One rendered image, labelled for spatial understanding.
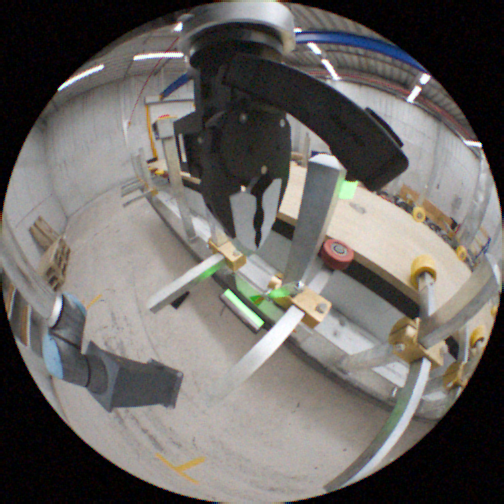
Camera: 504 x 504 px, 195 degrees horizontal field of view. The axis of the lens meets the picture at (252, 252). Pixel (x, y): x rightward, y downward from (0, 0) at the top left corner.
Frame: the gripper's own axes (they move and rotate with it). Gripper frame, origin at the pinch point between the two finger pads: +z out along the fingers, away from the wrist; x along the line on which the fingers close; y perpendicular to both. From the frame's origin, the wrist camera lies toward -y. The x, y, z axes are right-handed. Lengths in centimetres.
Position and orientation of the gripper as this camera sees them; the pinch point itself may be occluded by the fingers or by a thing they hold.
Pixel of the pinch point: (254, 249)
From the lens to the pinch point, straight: 16.9
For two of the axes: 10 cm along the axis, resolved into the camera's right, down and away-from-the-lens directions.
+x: -7.0, 5.0, -5.0
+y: -7.1, -5.0, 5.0
